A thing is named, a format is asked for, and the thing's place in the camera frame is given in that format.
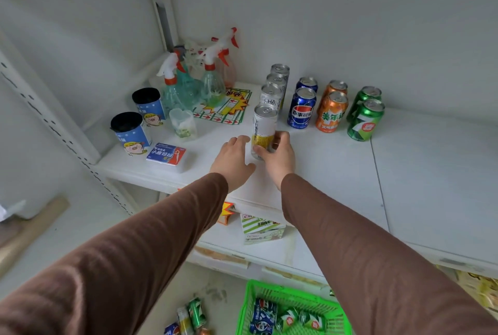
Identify person's left hand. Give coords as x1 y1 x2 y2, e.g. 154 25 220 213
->
209 135 257 193

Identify person's right hand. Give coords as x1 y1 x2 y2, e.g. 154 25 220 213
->
253 130 296 191

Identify green plastic basket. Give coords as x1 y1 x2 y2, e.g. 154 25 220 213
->
235 279 353 335

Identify pile of cans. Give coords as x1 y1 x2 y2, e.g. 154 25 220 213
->
248 298 327 335

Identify person's right forearm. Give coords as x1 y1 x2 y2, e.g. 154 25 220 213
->
281 173 498 335

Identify person's left forearm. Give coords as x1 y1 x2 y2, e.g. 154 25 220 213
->
0 172 229 335

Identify printed sign cards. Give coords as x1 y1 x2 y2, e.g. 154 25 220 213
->
193 88 253 126

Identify clear plastic cup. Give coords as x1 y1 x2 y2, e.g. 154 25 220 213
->
168 108 198 140

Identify blue red small box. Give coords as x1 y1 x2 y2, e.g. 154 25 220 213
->
146 143 188 174

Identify green white snack box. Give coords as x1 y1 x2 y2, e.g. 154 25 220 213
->
240 213 287 246

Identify teal spray bottle grey head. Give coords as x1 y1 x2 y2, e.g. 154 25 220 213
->
173 45 204 108

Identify pink spray bottle red trigger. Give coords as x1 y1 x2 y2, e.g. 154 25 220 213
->
212 27 239 89

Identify blue cartoon paper cup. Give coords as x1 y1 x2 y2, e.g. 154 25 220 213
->
132 87 167 128
110 111 152 156

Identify clear spray bottle white head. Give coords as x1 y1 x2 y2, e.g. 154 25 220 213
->
183 38 211 75

